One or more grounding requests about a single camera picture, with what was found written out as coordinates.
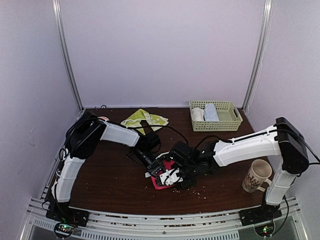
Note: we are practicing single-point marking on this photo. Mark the light blue rolled towel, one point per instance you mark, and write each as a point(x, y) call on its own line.
point(210, 113)

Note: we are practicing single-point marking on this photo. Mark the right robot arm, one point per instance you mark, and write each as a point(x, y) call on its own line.
point(209, 176)

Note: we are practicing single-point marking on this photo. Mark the left aluminium corner post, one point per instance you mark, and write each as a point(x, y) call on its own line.
point(65, 53)

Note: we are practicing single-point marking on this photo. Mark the red patterned bowl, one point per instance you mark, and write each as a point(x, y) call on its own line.
point(104, 118)

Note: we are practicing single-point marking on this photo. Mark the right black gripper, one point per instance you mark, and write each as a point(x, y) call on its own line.
point(191, 183)

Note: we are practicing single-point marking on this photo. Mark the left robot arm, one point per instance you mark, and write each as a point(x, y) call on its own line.
point(81, 141)

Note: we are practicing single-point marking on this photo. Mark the right aluminium corner post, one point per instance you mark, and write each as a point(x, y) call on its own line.
point(261, 45)

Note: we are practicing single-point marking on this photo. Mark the aluminium front rail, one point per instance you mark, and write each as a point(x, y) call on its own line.
point(221, 225)

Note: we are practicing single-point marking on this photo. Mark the pink towel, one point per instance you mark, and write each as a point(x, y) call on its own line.
point(168, 166)

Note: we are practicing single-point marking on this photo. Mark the circuit board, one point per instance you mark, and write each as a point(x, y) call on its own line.
point(264, 230)
point(63, 230)

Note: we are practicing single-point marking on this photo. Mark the left circuit board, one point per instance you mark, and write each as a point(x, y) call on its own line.
point(63, 230)

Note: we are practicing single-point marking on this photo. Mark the aluminium corner post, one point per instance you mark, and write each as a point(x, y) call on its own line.
point(261, 45)
point(65, 53)

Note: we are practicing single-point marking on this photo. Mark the green plastic basket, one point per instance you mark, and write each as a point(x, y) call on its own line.
point(230, 118)

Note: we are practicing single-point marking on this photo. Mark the white rolled towel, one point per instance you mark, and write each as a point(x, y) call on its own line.
point(197, 114)

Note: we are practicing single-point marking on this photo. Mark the cream mug red pattern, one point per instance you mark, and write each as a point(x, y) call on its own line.
point(259, 172)

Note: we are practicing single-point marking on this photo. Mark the green patterned towel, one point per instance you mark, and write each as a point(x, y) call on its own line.
point(156, 122)

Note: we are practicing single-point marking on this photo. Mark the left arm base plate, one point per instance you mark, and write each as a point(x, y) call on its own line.
point(67, 217)

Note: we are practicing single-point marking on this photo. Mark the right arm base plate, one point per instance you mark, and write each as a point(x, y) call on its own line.
point(260, 214)

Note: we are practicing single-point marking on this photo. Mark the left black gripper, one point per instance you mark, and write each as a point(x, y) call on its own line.
point(155, 167)

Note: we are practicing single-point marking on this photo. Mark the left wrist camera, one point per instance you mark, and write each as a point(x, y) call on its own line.
point(163, 157)

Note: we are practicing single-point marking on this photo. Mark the right circuit board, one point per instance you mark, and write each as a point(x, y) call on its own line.
point(264, 230)

